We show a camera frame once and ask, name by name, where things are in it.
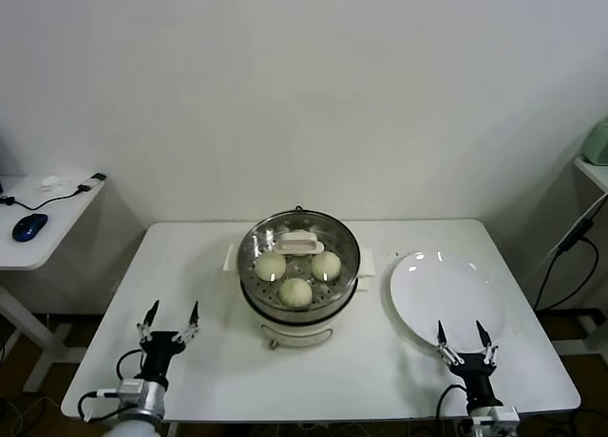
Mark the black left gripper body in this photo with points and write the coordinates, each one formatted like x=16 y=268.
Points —
x=159 y=351

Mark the blue computer mouse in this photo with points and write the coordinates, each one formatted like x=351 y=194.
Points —
x=29 y=225

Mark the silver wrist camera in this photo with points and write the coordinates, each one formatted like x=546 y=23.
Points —
x=506 y=415
x=132 y=390

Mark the crumpled white tissue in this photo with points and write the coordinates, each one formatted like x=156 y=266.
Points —
x=52 y=183

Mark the pale green appliance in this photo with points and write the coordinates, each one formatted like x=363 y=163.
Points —
x=597 y=142

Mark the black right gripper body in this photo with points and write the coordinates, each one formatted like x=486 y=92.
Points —
x=477 y=375

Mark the white side desk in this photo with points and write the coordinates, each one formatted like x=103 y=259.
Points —
x=57 y=228

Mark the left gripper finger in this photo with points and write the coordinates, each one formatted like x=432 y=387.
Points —
x=192 y=324
x=151 y=323

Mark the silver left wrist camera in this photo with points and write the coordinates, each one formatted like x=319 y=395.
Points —
x=132 y=390

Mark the white electric cooker base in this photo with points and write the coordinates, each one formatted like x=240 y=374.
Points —
x=297 y=335

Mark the stainless steel steamer basket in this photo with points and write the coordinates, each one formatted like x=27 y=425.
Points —
x=266 y=305

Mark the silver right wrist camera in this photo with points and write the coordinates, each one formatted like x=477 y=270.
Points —
x=506 y=415

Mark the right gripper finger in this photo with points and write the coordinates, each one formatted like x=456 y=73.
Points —
x=442 y=342
x=484 y=344

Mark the white shelf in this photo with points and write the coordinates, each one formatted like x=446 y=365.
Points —
x=594 y=171

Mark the white round plate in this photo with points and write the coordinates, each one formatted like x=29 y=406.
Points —
x=442 y=290

